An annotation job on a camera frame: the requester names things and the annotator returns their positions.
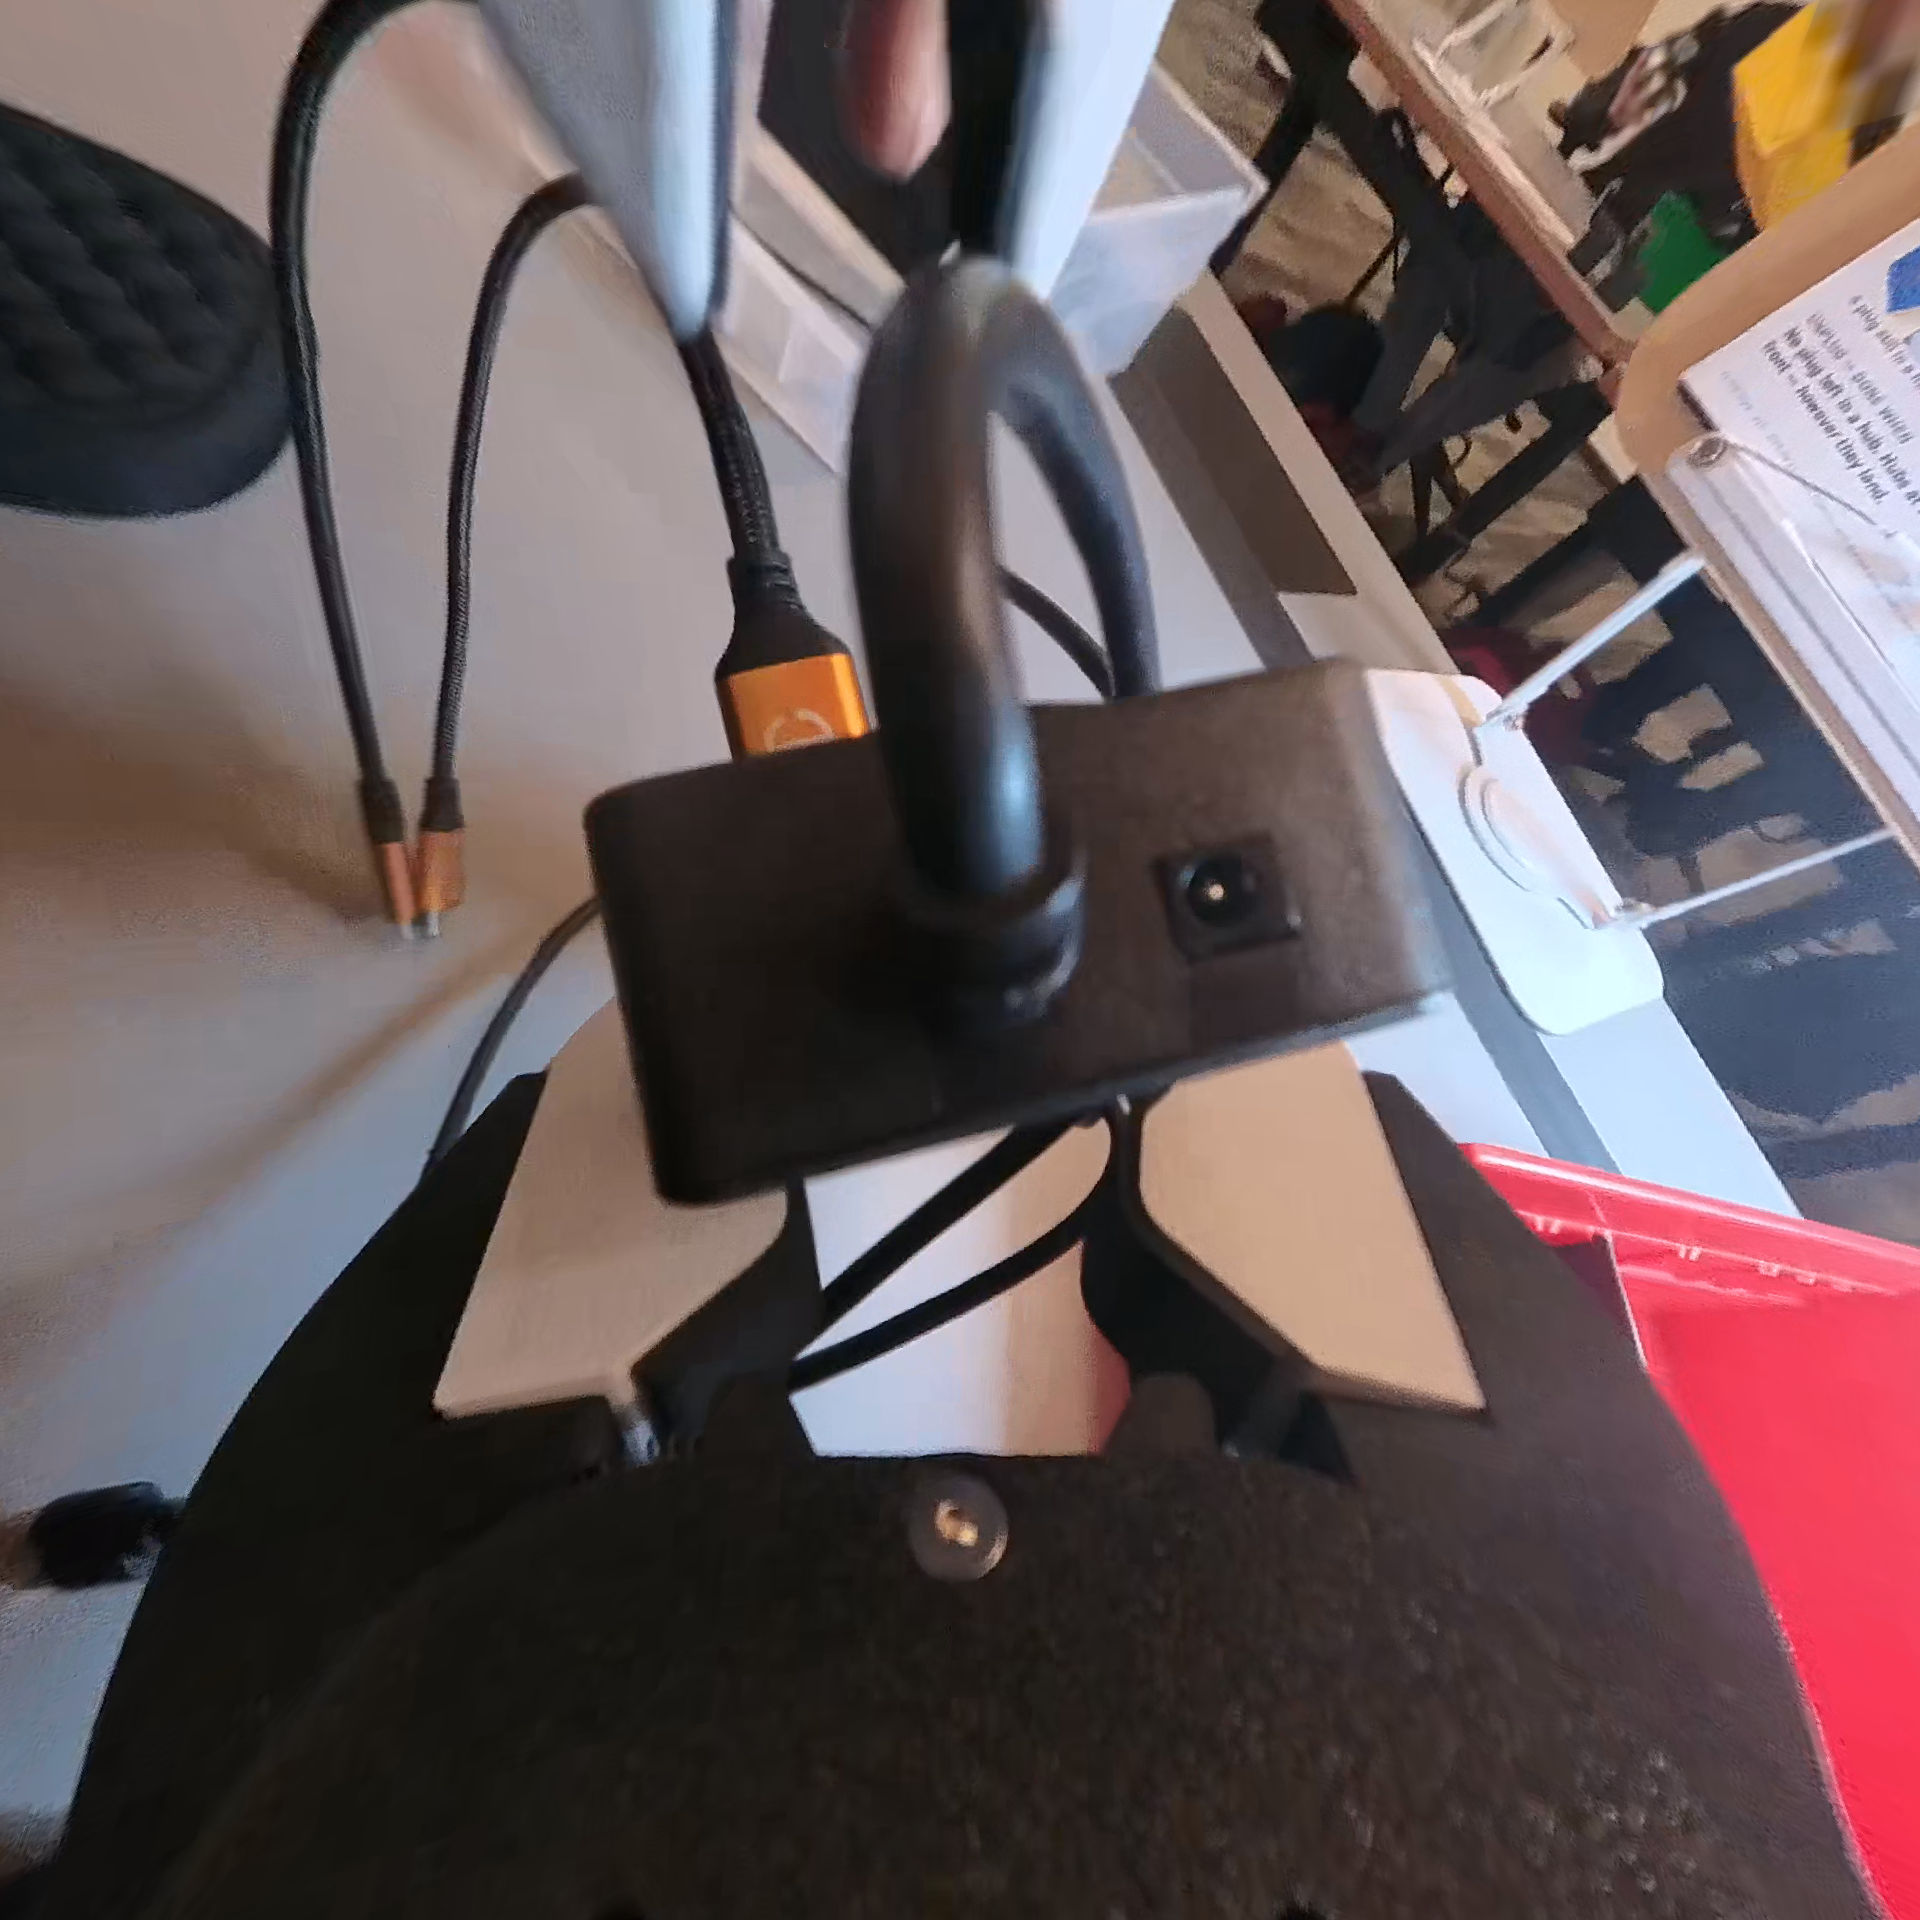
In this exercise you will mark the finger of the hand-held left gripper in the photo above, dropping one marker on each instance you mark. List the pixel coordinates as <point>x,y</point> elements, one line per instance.
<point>646,135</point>
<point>1087,104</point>

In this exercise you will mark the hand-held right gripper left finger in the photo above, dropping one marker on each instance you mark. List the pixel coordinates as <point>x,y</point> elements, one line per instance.
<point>571,1276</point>

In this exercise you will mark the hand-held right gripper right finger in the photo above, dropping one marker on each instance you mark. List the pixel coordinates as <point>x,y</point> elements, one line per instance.
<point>1321,1243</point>

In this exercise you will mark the small black plug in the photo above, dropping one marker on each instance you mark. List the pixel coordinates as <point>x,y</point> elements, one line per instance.
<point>105,1533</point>

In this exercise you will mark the person's left hand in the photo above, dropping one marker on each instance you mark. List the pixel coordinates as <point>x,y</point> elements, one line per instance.
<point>896,74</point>

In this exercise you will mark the clear plastic box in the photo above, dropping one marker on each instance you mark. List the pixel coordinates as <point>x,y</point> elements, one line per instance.
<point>1141,227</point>

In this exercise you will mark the background work table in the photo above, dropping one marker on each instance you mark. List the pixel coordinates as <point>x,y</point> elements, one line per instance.
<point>1477,148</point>

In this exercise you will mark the clear sign holder white base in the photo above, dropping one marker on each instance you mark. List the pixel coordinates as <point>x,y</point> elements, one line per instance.
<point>1546,899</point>

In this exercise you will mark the red plastic bin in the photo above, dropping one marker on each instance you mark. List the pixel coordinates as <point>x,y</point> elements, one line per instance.
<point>1769,1426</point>

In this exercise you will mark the black quilted seat cushion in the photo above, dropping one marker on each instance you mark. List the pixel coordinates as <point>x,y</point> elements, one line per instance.
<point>120,328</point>

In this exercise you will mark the green object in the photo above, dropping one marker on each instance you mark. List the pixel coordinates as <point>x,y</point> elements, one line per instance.
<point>1688,255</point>

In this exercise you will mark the round wooden table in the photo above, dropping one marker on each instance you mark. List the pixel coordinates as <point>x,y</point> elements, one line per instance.
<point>1725,315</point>

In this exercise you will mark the yellow object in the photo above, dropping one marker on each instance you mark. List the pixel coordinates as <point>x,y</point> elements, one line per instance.
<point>1798,104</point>

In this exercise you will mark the printed paper sheet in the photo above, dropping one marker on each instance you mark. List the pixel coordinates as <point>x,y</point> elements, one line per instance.
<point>1821,376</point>

